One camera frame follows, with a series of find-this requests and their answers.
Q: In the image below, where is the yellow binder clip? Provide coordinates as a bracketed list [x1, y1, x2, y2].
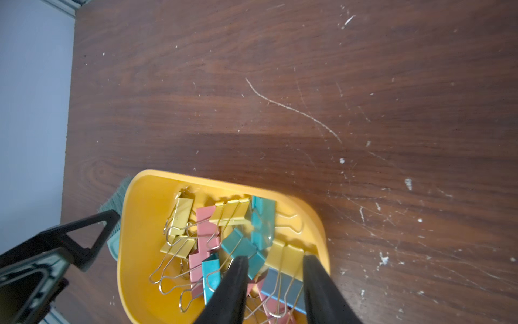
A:
[209, 198, 252, 227]
[164, 191, 194, 236]
[265, 239, 306, 282]

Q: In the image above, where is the pink binder clip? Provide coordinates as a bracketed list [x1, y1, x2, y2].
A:
[179, 251, 210, 313]
[196, 205, 221, 252]

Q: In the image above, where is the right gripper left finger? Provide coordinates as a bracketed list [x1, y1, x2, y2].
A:
[194, 256, 249, 324]

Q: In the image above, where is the blue binder clip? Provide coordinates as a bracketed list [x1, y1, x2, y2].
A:
[260, 268, 307, 315]

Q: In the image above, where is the yellow plastic storage box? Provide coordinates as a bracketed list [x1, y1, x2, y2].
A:
[117, 170, 330, 323]

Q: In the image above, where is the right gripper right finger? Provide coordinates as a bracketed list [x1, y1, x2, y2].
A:
[303, 255, 362, 323]

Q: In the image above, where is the teal binder clip in box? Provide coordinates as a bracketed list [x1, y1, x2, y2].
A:
[251, 197, 276, 251]

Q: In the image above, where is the yellow binder clip in box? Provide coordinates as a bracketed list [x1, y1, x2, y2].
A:
[164, 191, 194, 236]

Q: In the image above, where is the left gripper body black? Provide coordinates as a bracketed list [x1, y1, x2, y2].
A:
[1, 248, 71, 323]

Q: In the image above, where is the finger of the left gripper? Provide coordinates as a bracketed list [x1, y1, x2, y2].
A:
[23, 209, 121, 273]

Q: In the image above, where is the teal binder clip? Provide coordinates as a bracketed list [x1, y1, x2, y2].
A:
[251, 197, 276, 251]
[221, 228, 266, 279]

